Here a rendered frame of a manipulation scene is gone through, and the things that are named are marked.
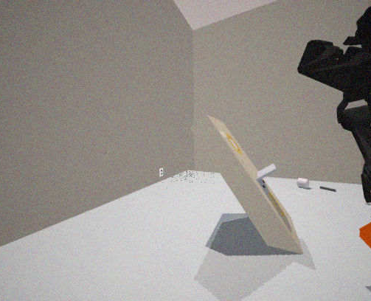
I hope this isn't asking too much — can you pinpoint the white cylinder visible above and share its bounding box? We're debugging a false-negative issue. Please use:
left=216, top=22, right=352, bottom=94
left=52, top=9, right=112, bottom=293
left=297, top=178, right=309, bottom=188

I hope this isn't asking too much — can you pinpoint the beige flat panel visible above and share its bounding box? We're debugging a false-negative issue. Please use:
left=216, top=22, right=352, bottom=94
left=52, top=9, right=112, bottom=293
left=190, top=114, right=304, bottom=254

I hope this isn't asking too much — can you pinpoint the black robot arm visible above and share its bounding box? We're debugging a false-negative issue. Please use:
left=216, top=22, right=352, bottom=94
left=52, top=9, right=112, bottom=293
left=337, top=7, right=371, bottom=203

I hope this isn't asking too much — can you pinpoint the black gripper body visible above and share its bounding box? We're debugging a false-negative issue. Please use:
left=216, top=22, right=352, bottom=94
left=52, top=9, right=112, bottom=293
left=297, top=40, right=371, bottom=103

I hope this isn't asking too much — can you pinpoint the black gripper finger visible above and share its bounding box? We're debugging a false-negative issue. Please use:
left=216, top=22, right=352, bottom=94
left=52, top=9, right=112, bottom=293
left=310, top=52, right=371, bottom=95
left=299, top=44, right=340, bottom=77

